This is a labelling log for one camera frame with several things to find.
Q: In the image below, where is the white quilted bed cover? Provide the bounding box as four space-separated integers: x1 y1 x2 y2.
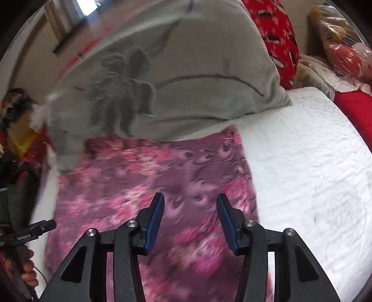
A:
32 86 372 302

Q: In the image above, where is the dark jacket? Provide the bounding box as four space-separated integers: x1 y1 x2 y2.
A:
0 151 44 227

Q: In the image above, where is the purple floral shirt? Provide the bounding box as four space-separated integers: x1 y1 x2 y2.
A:
45 124 275 302

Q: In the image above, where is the red cushion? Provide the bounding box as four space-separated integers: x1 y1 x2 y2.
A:
333 89 372 146

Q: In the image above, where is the pile of mixed clothes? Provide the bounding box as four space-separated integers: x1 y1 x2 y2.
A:
0 89 38 122

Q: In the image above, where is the grey floral pillow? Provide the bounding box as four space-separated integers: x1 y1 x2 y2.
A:
46 0 292 172

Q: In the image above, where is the person's left hand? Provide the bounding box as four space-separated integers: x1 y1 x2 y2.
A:
19 249 39 288

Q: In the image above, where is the red patterned pillow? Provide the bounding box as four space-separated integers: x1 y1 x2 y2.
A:
241 0 300 91

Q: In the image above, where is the plastic bag of stuffed toys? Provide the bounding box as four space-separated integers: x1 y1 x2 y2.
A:
308 4 372 88

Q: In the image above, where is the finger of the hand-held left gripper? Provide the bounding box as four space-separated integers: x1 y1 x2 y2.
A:
29 219 57 234

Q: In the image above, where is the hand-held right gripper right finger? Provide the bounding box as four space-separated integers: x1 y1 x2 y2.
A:
216 193 342 302

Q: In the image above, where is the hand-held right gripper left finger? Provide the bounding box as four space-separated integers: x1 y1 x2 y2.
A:
41 192 165 302

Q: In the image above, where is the dark framed window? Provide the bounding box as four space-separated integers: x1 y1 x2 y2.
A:
43 0 102 54

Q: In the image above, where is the beige patterned blanket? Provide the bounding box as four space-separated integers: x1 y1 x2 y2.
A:
293 54 339 99

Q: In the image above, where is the yellow cardboard box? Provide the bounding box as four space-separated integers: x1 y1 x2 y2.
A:
7 116 38 157

